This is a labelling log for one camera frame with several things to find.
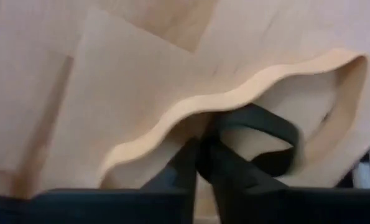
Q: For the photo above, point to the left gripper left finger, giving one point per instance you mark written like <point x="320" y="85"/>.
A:
<point x="110" y="208"/>

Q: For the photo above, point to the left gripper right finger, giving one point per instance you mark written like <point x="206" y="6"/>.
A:
<point x="281" y="208"/>

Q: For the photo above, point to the black rubber band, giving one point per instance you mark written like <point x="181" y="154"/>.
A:
<point x="265" y="116"/>

